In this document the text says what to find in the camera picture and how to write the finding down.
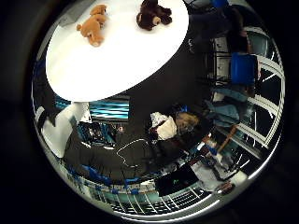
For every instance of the person in dark clothes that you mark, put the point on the person in dark clothes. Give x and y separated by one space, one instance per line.
215 23

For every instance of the tan plush teddy bear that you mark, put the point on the tan plush teddy bear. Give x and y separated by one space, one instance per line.
92 26

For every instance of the screen with blue stripes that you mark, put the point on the screen with blue stripes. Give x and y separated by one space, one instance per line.
109 108

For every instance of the blue denim cloth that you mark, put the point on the blue denim cloth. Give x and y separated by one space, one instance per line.
225 107

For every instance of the dark brown plush monkey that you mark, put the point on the dark brown plush monkey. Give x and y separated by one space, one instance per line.
152 15

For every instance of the wooden stick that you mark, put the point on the wooden stick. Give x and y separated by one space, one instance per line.
228 138

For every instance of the white bag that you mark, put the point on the white bag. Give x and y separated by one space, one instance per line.
164 127

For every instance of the tan brown bag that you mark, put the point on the tan brown bag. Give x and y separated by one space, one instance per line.
186 121

